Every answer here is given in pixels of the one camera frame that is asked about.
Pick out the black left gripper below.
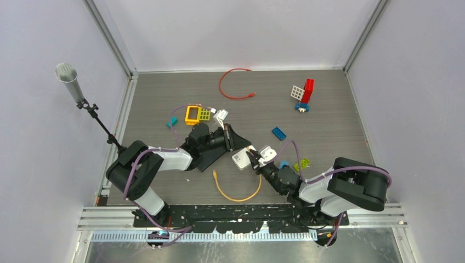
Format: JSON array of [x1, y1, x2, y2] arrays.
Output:
[[199, 124, 251, 153]]

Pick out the yellow toy window frame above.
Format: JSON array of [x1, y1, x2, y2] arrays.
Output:
[[184, 105, 201, 125]]

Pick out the lime green lattice piece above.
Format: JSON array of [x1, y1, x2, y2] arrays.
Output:
[[198, 108, 211, 122]]

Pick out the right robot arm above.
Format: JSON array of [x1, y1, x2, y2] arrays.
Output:
[[246, 149, 392, 225]]

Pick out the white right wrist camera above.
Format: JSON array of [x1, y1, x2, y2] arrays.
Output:
[[258, 146, 277, 167]]

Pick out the lime green flat brick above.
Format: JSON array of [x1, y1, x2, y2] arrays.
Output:
[[293, 158, 310, 173]]

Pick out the red toy brick tower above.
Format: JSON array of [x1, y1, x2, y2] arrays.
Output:
[[300, 79, 314, 104]]

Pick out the teal toy block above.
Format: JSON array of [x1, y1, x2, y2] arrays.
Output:
[[166, 117, 178, 129]]

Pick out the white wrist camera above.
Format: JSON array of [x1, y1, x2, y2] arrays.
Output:
[[258, 146, 277, 167], [210, 108, 229, 129]]

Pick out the black network switch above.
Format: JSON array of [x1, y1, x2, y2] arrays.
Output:
[[197, 148, 228, 172]]

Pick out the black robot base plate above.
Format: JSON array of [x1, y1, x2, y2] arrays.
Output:
[[154, 204, 339, 234]]

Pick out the black microphone stand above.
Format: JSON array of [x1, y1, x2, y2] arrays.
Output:
[[76, 99, 127, 155]]

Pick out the yellow ethernet cable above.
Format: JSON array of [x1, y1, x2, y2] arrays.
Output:
[[212, 145, 263, 203]]

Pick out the blue toy brick base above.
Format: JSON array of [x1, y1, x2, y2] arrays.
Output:
[[295, 102, 310, 112]]

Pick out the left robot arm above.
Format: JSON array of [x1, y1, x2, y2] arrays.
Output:
[[105, 123, 252, 227]]

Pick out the silver microphone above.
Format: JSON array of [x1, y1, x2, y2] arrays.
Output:
[[55, 62, 85, 104]]

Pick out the white toy lattice piece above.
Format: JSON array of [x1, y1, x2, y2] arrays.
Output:
[[290, 85, 305, 101]]

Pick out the white perforated cable tray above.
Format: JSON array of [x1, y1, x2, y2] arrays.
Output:
[[90, 230, 317, 243]]

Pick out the blue flat toy brick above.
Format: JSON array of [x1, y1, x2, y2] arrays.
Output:
[[271, 127, 287, 141]]

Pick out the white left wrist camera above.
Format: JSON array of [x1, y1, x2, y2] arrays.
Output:
[[210, 108, 229, 129]]

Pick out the red ethernet cable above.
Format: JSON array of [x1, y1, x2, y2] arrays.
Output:
[[218, 67, 257, 100]]

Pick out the white square switch box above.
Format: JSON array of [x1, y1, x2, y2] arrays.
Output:
[[231, 145, 256, 170]]

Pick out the light blue white brick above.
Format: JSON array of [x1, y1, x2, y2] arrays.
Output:
[[280, 161, 290, 169]]

